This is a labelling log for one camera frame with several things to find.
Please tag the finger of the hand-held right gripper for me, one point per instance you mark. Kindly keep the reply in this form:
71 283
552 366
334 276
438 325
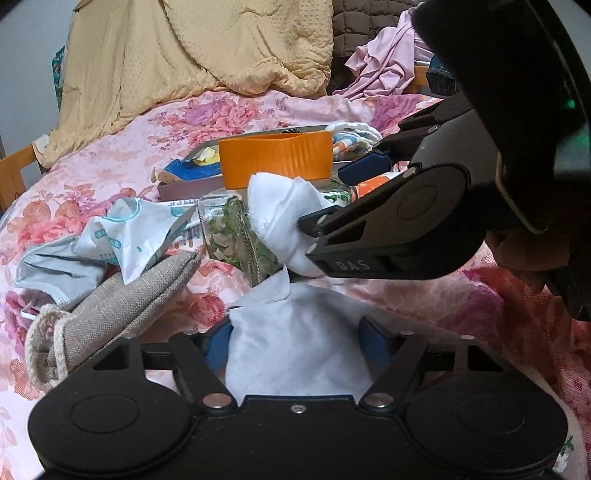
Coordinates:
355 221
364 168

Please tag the pale yellow crumpled item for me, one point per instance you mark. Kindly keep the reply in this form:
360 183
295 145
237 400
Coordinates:
205 154

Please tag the floral pink bedsheet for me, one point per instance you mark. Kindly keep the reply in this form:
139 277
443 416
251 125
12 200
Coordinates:
138 134

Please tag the white teal wrapper packet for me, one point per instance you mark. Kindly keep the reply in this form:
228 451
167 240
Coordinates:
129 235

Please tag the shallow box with dinosaur drawing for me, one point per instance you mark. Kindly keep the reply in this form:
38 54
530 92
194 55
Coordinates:
194 182

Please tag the small white striped packet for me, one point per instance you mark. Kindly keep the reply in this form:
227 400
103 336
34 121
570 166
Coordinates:
187 226

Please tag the navy striped sock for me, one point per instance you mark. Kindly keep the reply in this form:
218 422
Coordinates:
291 132

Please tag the blue jeans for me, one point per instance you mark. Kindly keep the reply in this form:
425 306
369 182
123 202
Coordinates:
441 76

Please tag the orange ribbed holder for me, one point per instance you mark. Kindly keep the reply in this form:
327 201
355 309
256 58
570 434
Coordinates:
277 157

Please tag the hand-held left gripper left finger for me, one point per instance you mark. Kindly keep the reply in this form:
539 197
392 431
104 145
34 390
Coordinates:
219 344

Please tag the glass jar green contents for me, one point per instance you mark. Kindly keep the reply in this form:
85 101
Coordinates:
226 235

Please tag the grey face mask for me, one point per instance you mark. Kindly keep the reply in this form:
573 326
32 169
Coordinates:
51 272

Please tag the yellow dotted quilt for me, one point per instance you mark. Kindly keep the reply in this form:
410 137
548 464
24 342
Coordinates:
184 55

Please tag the brown quilted jacket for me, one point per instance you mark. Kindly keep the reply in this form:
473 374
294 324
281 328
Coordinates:
364 23

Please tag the white sock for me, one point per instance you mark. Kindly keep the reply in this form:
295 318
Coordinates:
281 212

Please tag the person's right hand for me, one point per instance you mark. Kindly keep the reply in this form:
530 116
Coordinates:
512 258

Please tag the white crumpled cloth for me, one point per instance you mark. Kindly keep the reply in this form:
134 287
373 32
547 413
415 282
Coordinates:
40 146

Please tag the teal patterned cloth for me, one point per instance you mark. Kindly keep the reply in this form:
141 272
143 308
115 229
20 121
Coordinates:
57 69

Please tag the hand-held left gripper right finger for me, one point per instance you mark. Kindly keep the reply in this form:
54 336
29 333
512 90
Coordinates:
373 344

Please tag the white orange carton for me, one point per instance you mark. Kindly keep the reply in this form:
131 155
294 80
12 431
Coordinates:
374 184

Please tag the white gauze cloth whale print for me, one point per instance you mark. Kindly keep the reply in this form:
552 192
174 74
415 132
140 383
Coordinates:
353 136

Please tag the light blue cloth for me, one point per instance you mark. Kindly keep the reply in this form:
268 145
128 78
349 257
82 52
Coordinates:
295 337

